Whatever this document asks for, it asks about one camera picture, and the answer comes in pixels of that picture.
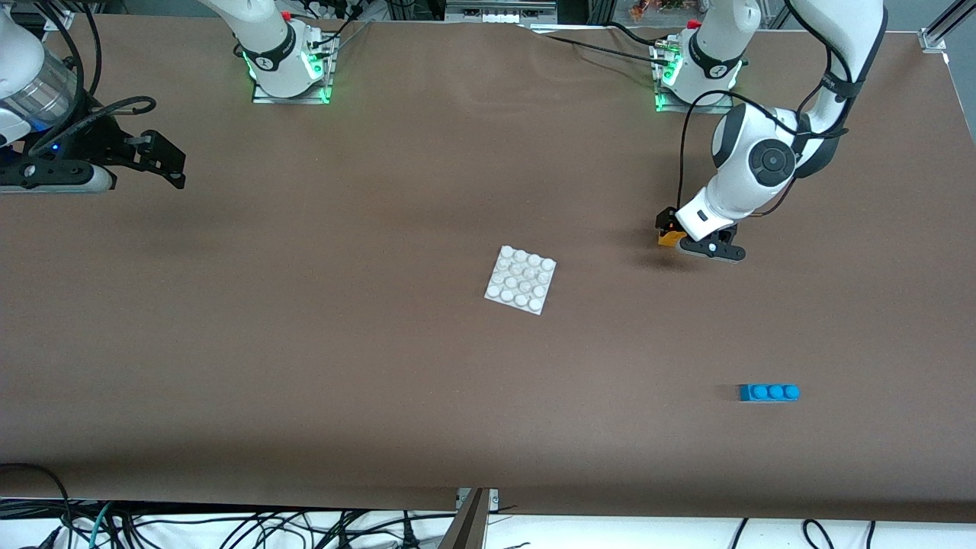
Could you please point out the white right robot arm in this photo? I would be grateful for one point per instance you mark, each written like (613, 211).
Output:
(267, 38)

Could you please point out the blue three-stud block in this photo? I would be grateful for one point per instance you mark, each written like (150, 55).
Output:
(768, 393)

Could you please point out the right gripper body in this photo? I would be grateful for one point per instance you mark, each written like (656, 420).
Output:
(97, 142)

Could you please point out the orange background clutter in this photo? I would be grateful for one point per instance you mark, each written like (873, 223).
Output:
(659, 8)

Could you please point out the yellow two-stud block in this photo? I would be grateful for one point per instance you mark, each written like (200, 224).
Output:
(669, 239)

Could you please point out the white power strip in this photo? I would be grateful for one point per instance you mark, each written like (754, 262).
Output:
(499, 9)

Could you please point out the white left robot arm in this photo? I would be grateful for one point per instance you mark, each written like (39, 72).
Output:
(743, 187)

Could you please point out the aluminium frame corner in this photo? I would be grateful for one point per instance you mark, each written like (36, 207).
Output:
(934, 38)

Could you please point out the aluminium profile post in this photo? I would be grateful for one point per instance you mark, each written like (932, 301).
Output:
(469, 526)

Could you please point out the white studded base plate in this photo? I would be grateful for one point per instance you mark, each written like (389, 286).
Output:
(520, 280)

